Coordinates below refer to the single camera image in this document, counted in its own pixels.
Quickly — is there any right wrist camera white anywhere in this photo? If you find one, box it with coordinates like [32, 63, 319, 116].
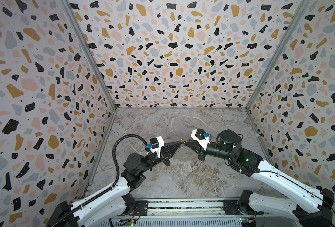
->
[191, 129, 211, 151]

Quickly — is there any left black corrugated cable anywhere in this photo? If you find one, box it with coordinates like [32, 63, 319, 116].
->
[49, 134, 149, 227]

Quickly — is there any perforated cable tray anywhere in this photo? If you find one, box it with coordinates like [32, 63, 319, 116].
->
[112, 217, 242, 227]

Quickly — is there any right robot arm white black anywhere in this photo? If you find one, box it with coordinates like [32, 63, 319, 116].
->
[181, 129, 334, 227]

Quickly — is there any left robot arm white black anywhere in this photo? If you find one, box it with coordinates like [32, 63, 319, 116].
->
[47, 141, 183, 227]

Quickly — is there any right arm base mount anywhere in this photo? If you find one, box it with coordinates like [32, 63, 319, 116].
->
[223, 190, 263, 215]

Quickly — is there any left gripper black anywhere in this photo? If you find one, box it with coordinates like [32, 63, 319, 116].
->
[139, 143, 180, 175]

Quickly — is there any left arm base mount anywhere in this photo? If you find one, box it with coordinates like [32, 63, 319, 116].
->
[107, 193, 149, 217]

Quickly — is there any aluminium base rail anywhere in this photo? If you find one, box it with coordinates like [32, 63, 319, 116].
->
[71, 198, 270, 220]

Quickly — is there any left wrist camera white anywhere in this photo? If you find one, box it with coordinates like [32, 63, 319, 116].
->
[146, 136, 164, 158]

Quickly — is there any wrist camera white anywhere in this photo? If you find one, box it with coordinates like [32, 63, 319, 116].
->
[191, 129, 211, 151]
[146, 136, 164, 158]

